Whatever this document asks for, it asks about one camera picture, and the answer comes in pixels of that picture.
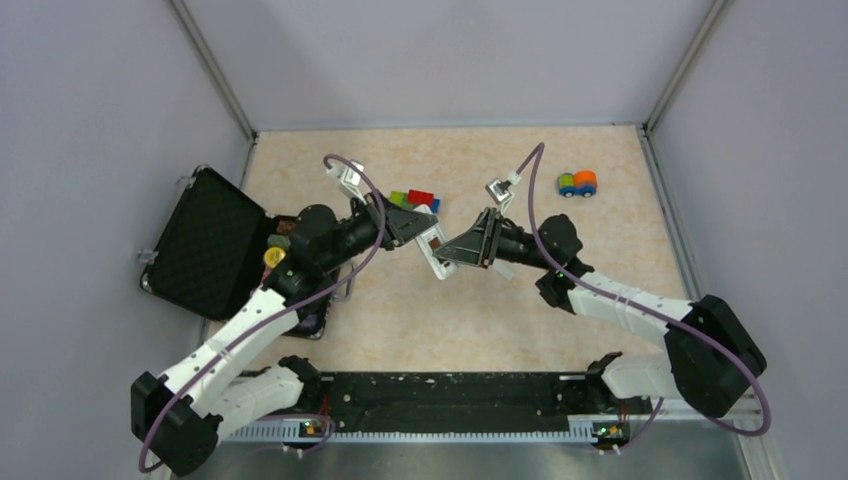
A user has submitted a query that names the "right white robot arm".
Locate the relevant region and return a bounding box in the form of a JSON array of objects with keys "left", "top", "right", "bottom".
[{"left": 434, "top": 208, "right": 772, "bottom": 427}]

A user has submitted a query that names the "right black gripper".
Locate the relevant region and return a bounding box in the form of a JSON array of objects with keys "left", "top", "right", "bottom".
[{"left": 433, "top": 207, "right": 554, "bottom": 271}]

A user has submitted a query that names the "lego brick truck toy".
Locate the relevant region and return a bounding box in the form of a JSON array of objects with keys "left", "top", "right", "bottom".
[{"left": 388, "top": 189, "right": 441, "bottom": 214}]

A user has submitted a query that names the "yellow poker chip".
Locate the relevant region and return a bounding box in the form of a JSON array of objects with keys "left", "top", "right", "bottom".
[{"left": 263, "top": 246, "right": 286, "bottom": 269}]

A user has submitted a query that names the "orange blue toy car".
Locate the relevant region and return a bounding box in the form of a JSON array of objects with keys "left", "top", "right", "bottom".
[{"left": 558, "top": 170, "right": 598, "bottom": 198}]

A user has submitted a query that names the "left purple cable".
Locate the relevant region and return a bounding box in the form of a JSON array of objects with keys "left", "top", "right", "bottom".
[{"left": 137, "top": 153, "right": 389, "bottom": 475}]

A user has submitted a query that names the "purple cable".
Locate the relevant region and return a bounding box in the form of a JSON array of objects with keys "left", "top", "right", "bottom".
[
  {"left": 510, "top": 142, "right": 774, "bottom": 439},
  {"left": 137, "top": 153, "right": 389, "bottom": 475}
]

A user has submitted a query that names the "white remote control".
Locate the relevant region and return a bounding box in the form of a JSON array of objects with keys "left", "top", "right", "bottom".
[{"left": 415, "top": 225, "right": 459, "bottom": 280}]

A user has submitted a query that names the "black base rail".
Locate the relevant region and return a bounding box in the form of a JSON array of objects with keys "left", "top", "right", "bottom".
[{"left": 258, "top": 370, "right": 637, "bottom": 437}]

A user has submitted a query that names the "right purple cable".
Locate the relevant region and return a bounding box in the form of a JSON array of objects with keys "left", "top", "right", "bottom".
[{"left": 510, "top": 142, "right": 774, "bottom": 439}]

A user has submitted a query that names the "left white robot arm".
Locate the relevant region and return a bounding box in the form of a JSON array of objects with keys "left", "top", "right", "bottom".
[{"left": 131, "top": 198, "right": 438, "bottom": 475}]

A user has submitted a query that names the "black poker chip case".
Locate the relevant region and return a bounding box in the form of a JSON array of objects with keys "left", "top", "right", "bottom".
[{"left": 140, "top": 165, "right": 298, "bottom": 322}]

